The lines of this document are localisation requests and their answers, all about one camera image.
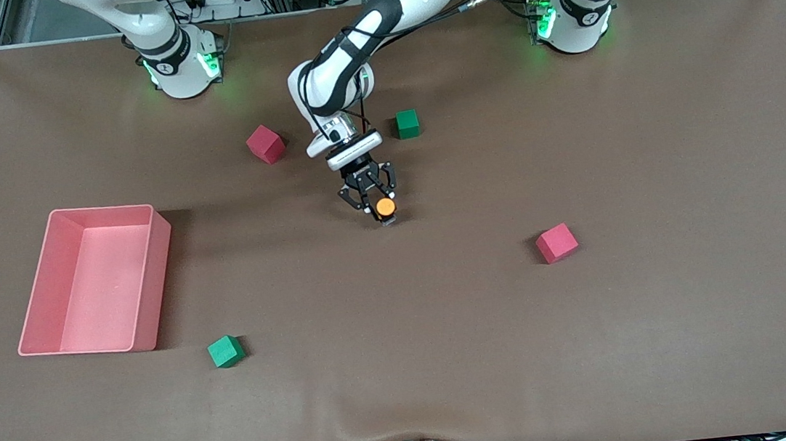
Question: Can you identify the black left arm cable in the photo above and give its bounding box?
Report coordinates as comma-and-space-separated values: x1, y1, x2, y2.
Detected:
289, 0, 544, 147

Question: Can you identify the brown table mat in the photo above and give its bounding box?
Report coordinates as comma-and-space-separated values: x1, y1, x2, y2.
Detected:
0, 0, 786, 441

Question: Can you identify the pink plastic bin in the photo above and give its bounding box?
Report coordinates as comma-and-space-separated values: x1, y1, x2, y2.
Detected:
3, 198, 185, 365

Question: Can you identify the green cube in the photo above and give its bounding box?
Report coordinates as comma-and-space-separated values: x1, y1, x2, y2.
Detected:
395, 108, 422, 140
206, 333, 247, 371

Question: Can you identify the yellow mushroom push button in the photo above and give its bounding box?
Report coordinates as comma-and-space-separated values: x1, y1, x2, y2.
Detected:
373, 195, 400, 227

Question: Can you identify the pink cube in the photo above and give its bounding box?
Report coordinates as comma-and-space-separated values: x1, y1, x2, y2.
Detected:
244, 123, 288, 168
534, 222, 581, 266

